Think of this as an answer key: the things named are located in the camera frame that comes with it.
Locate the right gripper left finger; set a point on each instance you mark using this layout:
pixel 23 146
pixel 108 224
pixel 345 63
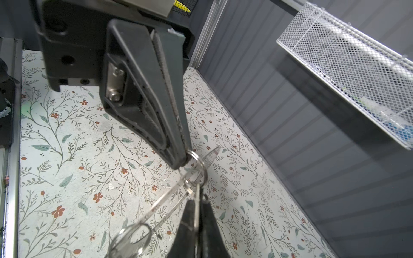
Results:
pixel 183 245

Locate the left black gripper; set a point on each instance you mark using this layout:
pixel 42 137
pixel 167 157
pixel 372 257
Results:
pixel 73 40

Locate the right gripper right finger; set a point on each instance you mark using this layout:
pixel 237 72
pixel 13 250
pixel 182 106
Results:
pixel 210 243

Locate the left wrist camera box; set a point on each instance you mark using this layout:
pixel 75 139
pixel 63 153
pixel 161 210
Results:
pixel 158 7

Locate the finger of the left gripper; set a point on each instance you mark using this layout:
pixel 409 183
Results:
pixel 168 46

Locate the black head key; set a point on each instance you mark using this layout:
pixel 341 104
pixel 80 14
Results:
pixel 197 202

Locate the white wire mesh basket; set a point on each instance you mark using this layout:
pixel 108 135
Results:
pixel 373 78

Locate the yellow marker pen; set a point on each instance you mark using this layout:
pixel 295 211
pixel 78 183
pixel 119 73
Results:
pixel 181 7

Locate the perforated metal ring disc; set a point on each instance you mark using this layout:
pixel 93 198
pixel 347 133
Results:
pixel 133 240

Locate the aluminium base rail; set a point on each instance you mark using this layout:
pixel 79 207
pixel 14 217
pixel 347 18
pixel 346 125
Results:
pixel 11 54

